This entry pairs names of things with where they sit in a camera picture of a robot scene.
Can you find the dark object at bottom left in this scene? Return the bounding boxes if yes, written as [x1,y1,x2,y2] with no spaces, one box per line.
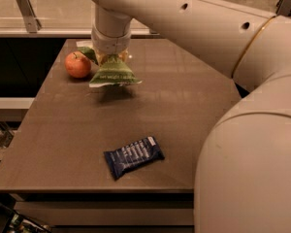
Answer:
[0,194,52,233]

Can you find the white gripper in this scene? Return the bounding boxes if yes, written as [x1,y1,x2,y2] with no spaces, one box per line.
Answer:
[91,27,131,66]

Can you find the red apple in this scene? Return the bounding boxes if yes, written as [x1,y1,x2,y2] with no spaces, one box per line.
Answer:
[64,51,91,79]

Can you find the green jalapeno chip bag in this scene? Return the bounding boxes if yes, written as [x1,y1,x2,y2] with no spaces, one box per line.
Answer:
[77,41,142,88]

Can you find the blue snack bar wrapper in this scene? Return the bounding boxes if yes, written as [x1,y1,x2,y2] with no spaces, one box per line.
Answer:
[104,136,165,180]

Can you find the right metal railing bracket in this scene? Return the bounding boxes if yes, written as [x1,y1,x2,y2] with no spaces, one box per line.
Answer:
[276,0,291,17]

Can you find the left metal railing bracket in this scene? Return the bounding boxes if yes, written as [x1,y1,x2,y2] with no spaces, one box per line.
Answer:
[16,0,42,33]

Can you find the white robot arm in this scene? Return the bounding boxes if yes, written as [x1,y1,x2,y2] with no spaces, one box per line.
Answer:
[92,0,291,233]

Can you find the glass railing panel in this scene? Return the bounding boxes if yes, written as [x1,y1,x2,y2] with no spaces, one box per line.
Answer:
[0,0,291,31]

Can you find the metal railing bracket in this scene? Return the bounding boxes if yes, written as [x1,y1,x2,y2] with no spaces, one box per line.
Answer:
[16,0,42,33]
[276,0,291,17]

